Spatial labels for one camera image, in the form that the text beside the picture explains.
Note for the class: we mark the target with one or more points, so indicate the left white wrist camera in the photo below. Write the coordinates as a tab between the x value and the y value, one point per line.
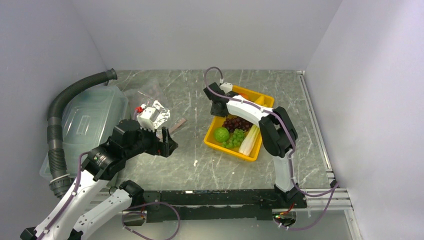
146	117

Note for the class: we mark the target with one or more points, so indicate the purple grape bunch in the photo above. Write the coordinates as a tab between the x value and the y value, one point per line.
236	123

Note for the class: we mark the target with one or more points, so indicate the yellow banana bunch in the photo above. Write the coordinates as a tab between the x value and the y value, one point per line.
260	101

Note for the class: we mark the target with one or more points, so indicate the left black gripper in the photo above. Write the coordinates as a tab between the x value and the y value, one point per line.
159	147

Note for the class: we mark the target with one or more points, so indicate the red mango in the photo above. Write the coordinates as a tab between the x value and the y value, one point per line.
244	96

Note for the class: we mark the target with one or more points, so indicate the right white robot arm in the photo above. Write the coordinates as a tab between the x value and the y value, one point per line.
276	129

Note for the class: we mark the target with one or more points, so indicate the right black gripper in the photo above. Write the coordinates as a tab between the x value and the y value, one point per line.
214	112

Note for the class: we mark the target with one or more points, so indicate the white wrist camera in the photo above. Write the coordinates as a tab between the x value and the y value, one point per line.
226	87
146	117

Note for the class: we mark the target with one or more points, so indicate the green bumpy citrus fruit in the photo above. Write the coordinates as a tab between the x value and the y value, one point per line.
221	134

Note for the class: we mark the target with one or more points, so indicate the clear zip top bag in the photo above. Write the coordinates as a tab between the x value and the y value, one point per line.
150	94

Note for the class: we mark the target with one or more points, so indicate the celery stalk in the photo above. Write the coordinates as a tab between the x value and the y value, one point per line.
249	141

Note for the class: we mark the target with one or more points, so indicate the yellow plastic tray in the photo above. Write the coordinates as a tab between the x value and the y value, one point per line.
218	121

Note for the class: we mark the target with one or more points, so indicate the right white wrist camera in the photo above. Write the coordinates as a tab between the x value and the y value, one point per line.
226	87

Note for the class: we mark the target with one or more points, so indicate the green grape bunch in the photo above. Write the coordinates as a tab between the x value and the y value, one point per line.
235	140

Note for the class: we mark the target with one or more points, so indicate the clear plastic storage box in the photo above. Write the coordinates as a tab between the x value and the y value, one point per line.
89	119

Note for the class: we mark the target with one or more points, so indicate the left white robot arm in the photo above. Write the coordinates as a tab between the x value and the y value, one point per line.
68	220

